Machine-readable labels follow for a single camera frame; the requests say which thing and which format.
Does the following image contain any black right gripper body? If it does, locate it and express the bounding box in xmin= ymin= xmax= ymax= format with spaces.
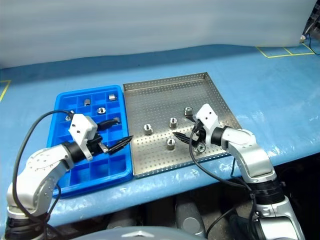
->
xmin=191 ymin=121 xmax=214 ymax=151

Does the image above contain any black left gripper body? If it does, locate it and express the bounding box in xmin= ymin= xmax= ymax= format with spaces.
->
xmin=87 ymin=133 xmax=109 ymax=157

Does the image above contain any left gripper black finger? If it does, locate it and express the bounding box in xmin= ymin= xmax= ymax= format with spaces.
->
xmin=96 ymin=119 xmax=122 ymax=131
xmin=104 ymin=135 xmax=134 ymax=155

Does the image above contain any blue compartment tray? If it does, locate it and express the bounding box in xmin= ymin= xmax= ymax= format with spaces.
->
xmin=46 ymin=84 xmax=133 ymax=200

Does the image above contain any perforated metal tray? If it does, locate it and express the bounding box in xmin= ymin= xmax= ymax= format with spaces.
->
xmin=122 ymin=71 xmax=243 ymax=180

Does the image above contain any grey rounded cylinder shape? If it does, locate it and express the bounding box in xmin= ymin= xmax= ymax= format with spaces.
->
xmin=174 ymin=195 xmax=207 ymax=238

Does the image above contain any grey robot torso shell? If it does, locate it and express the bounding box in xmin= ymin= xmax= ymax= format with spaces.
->
xmin=74 ymin=225 xmax=208 ymax=240

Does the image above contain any white foam backdrop sheet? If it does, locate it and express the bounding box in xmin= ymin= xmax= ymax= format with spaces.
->
xmin=0 ymin=0 xmax=320 ymax=70

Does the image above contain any dark background equipment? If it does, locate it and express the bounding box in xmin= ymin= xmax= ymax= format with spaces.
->
xmin=302 ymin=0 xmax=320 ymax=36

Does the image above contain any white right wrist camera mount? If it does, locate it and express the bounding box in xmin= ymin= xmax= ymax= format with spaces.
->
xmin=194 ymin=103 xmax=221 ymax=136

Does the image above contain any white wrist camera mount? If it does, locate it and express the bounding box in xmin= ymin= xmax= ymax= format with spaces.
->
xmin=68 ymin=114 xmax=99 ymax=161
xmin=194 ymin=103 xmax=221 ymax=136

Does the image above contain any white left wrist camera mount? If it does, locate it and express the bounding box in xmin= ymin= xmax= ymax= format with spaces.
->
xmin=68 ymin=114 xmax=99 ymax=161

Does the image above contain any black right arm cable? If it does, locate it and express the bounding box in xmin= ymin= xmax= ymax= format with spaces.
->
xmin=188 ymin=122 xmax=262 ymax=240

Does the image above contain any thin black background cable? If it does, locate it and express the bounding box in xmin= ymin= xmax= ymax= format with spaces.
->
xmin=305 ymin=31 xmax=317 ymax=55

